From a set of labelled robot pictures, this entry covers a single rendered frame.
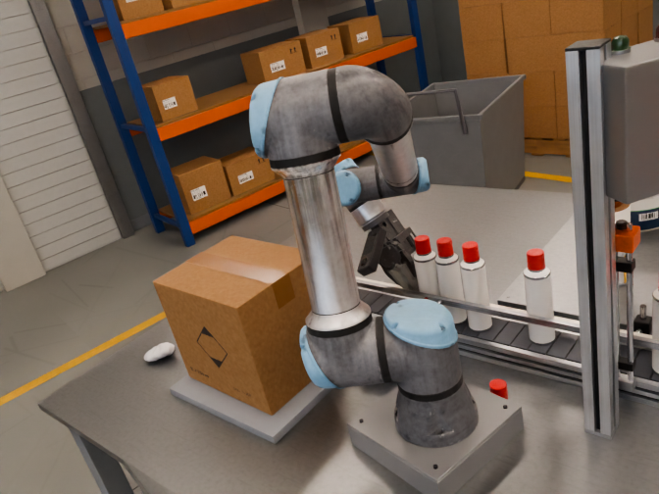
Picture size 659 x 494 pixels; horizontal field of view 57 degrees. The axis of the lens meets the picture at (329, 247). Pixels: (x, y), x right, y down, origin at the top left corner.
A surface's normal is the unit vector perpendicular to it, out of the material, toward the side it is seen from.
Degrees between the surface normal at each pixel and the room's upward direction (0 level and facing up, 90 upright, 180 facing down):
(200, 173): 90
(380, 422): 2
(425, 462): 2
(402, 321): 8
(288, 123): 82
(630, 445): 0
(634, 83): 90
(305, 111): 76
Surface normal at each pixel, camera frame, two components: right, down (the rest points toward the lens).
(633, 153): 0.26, 0.36
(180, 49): 0.62, 0.21
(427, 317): -0.07, -0.91
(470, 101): -0.53, 0.40
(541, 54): -0.69, 0.44
